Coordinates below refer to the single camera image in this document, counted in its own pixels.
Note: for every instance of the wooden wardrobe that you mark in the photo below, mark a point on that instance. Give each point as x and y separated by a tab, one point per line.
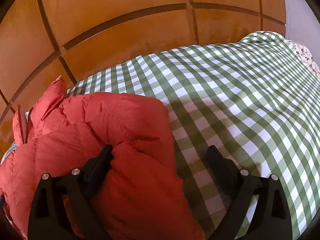
44	39

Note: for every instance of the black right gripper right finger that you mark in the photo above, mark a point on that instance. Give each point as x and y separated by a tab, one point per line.
271	219

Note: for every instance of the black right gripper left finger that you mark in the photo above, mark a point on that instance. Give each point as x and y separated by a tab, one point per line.
48	217

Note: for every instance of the green white checkered bedspread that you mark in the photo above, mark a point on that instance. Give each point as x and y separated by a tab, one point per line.
256	100

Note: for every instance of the red puffer jacket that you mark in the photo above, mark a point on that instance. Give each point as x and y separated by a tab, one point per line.
141	196

